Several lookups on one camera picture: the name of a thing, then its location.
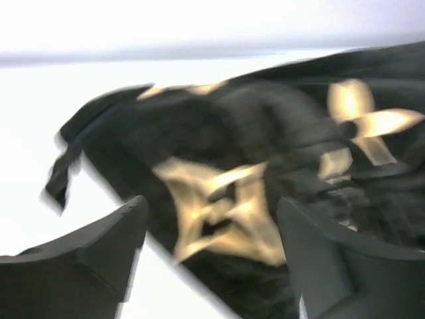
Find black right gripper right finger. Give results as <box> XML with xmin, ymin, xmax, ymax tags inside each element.
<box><xmin>277</xmin><ymin>198</ymin><xmax>424</xmax><ymax>319</ymax></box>

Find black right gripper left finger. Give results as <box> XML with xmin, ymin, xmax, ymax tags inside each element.
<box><xmin>1</xmin><ymin>196</ymin><xmax>148</xmax><ymax>319</ymax></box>

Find black pillowcase with beige flowers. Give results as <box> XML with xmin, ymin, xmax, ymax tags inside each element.
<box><xmin>45</xmin><ymin>42</ymin><xmax>424</xmax><ymax>318</ymax></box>

